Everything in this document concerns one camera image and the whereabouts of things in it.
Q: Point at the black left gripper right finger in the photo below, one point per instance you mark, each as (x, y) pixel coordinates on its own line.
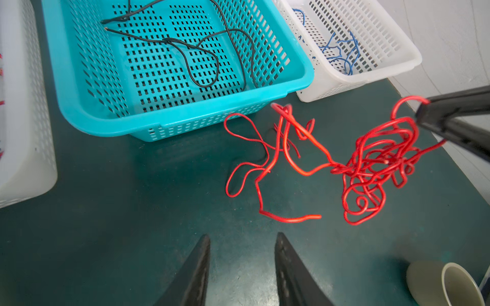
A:
(295, 284)

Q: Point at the right white plastic basket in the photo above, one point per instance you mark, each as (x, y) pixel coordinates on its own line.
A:
(349, 43)

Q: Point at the beige ceramic mug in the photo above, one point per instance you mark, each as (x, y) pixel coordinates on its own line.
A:
(437, 283)

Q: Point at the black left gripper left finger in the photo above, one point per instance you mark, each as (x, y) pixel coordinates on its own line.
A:
(189, 286)

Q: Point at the left white plastic basket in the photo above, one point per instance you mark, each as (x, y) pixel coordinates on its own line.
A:
(28, 161)

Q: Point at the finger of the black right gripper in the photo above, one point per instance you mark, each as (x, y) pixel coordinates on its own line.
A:
(470, 102)
(471, 138)

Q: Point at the white plastic basket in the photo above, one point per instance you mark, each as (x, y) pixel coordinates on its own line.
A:
(349, 43)
(28, 161)

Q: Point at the teal plastic basket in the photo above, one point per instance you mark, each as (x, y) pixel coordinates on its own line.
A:
(155, 69)

